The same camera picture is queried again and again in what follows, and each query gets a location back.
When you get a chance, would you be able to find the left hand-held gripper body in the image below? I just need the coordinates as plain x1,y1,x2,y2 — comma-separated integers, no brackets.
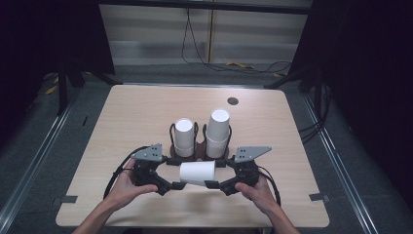
130,143,173,197

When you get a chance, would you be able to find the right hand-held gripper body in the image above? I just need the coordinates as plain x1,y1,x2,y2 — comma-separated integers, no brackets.
219,145,273,197

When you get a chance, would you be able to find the single white paper cup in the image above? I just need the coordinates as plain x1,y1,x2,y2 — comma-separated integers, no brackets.
179,160,217,187

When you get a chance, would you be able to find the stack of white paper cups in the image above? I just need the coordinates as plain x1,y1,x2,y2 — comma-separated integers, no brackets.
173,118,196,158
205,108,231,159

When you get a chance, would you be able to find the person's right hand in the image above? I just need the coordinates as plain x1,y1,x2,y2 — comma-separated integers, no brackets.
234,176,281,215

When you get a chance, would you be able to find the person's left hand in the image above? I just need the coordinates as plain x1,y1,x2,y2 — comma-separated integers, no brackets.
108,159,160,210

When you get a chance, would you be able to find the grey tape piece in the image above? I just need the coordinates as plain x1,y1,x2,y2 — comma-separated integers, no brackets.
53,195,79,205
308,192,329,203

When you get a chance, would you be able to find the black metal stand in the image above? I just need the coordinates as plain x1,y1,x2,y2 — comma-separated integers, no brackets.
57,62,123,116

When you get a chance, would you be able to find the black curtain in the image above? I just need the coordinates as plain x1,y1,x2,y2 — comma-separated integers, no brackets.
0,0,116,147
286,0,413,203

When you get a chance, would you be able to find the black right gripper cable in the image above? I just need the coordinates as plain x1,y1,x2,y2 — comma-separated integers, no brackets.
257,165,282,207

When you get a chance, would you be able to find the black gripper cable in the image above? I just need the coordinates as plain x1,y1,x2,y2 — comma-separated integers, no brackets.
102,145,150,200
257,165,282,207

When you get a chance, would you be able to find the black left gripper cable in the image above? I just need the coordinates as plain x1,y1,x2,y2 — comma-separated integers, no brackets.
102,145,150,200

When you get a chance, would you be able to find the bundle of black floor cables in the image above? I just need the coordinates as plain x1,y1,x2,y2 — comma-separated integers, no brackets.
298,77,333,144

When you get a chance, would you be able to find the black hanging wall cable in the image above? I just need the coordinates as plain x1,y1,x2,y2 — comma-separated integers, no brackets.
180,8,293,75

